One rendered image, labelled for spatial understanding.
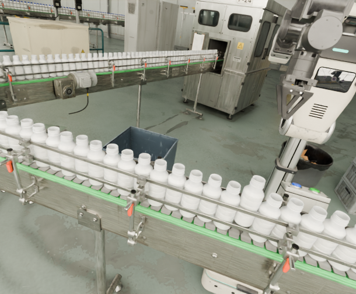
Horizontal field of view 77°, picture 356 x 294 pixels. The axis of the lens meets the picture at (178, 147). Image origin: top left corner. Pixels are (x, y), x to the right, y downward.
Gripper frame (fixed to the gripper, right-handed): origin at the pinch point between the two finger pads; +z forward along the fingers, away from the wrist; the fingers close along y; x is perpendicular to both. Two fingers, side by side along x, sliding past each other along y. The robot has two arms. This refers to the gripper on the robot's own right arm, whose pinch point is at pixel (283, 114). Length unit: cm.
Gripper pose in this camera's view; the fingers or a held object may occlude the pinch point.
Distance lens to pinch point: 63.4
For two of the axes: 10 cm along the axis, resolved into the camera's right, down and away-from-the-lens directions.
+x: 9.4, 2.7, -1.9
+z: -2.0, 9.1, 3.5
